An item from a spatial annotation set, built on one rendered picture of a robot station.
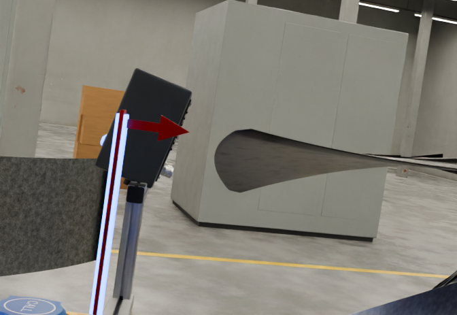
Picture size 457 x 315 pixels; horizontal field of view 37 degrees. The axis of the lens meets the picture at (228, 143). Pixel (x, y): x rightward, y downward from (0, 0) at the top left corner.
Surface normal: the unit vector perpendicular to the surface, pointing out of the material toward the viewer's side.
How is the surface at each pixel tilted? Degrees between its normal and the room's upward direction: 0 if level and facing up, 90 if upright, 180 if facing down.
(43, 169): 90
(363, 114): 90
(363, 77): 90
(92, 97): 90
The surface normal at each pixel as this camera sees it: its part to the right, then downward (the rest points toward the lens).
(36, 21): 0.27, 0.09
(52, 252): 0.82, 0.15
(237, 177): 0.07, 0.94
